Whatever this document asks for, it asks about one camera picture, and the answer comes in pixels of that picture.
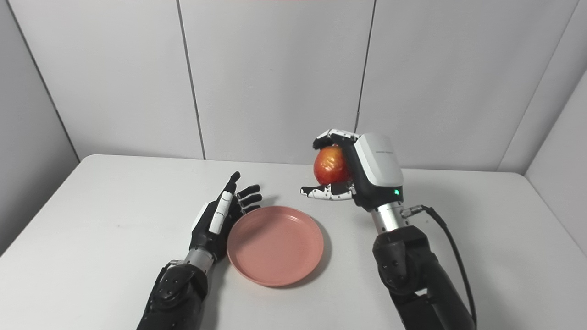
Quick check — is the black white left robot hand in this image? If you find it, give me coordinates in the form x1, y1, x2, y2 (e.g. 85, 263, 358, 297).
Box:
189, 172, 263, 263

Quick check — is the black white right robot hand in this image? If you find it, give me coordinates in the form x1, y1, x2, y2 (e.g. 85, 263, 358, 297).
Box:
300, 129, 404, 212

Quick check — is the red yellow pomegranate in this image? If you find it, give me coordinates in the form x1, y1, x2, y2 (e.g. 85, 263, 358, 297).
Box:
313, 145, 351, 186

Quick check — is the pink round plate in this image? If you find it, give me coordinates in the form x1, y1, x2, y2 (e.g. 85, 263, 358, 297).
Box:
227, 206, 324, 288

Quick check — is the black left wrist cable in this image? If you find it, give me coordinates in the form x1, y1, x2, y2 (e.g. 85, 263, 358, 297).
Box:
149, 260, 184, 298

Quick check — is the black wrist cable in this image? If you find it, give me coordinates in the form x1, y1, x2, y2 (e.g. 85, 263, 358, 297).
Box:
149, 260, 184, 298
401, 205, 478, 330

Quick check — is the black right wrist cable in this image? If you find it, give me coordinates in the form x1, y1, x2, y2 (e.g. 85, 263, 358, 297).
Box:
401, 205, 478, 330

